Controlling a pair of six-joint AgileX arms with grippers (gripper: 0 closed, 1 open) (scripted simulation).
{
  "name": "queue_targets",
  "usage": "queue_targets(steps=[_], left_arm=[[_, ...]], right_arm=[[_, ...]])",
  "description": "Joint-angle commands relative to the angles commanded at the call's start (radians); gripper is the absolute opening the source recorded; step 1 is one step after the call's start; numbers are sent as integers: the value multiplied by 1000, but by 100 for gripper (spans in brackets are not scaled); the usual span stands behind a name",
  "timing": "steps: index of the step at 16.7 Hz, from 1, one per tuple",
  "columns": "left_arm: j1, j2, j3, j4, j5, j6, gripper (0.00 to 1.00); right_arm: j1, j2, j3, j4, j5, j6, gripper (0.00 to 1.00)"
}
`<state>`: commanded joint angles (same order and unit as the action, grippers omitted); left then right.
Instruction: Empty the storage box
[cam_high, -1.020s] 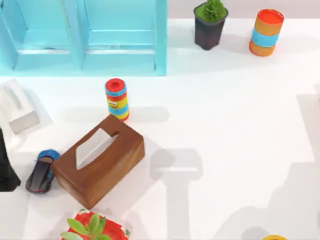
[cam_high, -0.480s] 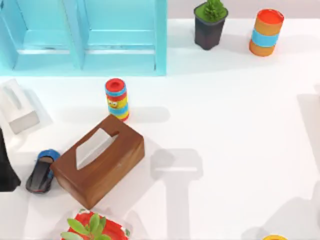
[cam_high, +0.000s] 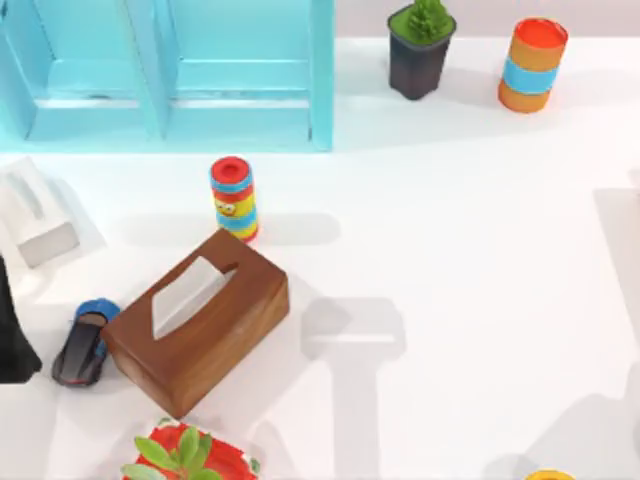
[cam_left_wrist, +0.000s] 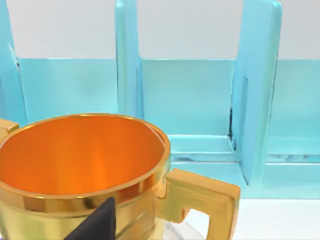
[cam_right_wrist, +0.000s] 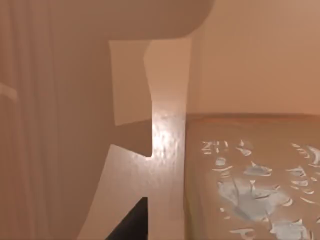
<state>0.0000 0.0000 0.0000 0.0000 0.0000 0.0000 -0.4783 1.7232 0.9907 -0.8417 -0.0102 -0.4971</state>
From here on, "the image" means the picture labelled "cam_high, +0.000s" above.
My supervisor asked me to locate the stack of coloured rings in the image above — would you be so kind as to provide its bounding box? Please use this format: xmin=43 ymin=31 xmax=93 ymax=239
xmin=208 ymin=156 xmax=261 ymax=245

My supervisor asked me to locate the yellow round object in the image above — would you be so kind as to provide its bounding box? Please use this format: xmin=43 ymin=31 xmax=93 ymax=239
xmin=522 ymin=468 xmax=576 ymax=480

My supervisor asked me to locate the black pot with green plant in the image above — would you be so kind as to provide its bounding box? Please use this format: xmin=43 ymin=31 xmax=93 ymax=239
xmin=387 ymin=0 xmax=458 ymax=102

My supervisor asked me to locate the orange can with blue band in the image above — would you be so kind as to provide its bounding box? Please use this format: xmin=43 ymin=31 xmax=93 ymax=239
xmin=497 ymin=17 xmax=570 ymax=115

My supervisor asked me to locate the brown wooden tissue box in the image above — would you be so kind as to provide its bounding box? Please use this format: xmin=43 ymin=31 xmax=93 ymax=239
xmin=100 ymin=228 xmax=291 ymax=420

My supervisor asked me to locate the light blue rack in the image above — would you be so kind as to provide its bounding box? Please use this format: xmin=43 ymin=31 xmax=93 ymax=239
xmin=0 ymin=0 xmax=335 ymax=154

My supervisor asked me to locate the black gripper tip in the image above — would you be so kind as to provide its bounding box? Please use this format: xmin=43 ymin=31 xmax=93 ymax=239
xmin=0 ymin=254 xmax=44 ymax=385

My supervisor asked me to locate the red pot with green plant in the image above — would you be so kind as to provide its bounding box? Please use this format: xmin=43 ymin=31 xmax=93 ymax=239
xmin=120 ymin=417 xmax=262 ymax=480

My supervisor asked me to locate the blue and black toy car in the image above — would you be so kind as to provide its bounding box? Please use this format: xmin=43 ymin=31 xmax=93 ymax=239
xmin=51 ymin=298 xmax=122 ymax=387

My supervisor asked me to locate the white tissue box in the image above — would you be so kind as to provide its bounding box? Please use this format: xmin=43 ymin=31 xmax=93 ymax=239
xmin=0 ymin=155 xmax=81 ymax=270

